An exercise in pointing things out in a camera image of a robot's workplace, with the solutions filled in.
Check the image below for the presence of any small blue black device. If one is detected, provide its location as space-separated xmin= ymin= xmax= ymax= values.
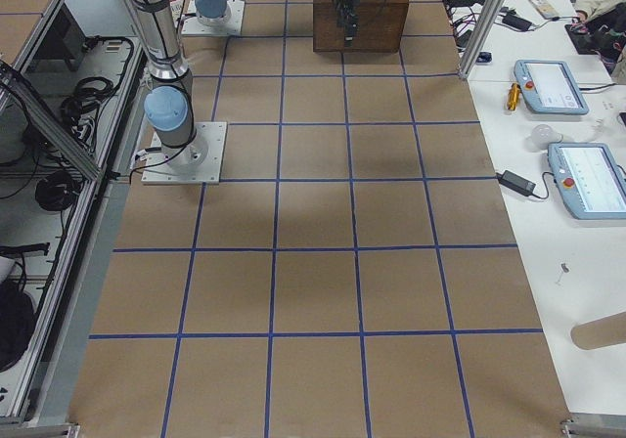
xmin=476 ymin=51 xmax=493 ymax=65

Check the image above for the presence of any white light bulb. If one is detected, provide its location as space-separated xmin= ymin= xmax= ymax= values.
xmin=524 ymin=124 xmax=575 ymax=153

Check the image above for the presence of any gold cylindrical tool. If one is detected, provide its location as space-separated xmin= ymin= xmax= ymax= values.
xmin=506 ymin=83 xmax=520 ymax=111

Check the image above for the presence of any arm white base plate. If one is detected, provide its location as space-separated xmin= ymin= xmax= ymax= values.
xmin=141 ymin=122 xmax=227 ymax=185
xmin=181 ymin=0 xmax=246 ymax=37

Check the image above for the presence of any upper teach pendant tablet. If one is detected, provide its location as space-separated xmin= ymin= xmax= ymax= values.
xmin=514 ymin=60 xmax=589 ymax=115

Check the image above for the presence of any black power adapter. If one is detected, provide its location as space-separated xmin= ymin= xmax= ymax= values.
xmin=496 ymin=170 xmax=536 ymax=197

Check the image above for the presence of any lower teach pendant tablet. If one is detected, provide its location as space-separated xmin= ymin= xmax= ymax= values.
xmin=548 ymin=143 xmax=625 ymax=220

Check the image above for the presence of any teach pendant tablet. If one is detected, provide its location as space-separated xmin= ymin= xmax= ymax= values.
xmin=548 ymin=143 xmax=625 ymax=220
xmin=514 ymin=60 xmax=589 ymax=115

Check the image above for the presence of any white smartphone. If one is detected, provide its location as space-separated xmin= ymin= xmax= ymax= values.
xmin=528 ymin=0 xmax=559 ymax=20

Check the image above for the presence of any dark wooden cabinet box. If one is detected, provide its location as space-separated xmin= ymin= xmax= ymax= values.
xmin=313 ymin=0 xmax=409 ymax=53

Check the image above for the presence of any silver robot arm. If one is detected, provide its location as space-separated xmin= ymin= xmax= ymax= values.
xmin=195 ymin=0 xmax=229 ymax=25
xmin=126 ymin=0 xmax=361 ymax=184

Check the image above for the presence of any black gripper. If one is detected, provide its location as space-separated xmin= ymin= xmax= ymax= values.
xmin=333 ymin=0 xmax=361 ymax=47

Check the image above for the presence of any aluminium frame post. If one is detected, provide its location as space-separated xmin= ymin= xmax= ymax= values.
xmin=458 ymin=0 xmax=505 ymax=80

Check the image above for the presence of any cardboard tube roll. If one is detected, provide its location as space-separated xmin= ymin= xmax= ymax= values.
xmin=570 ymin=312 xmax=626 ymax=350

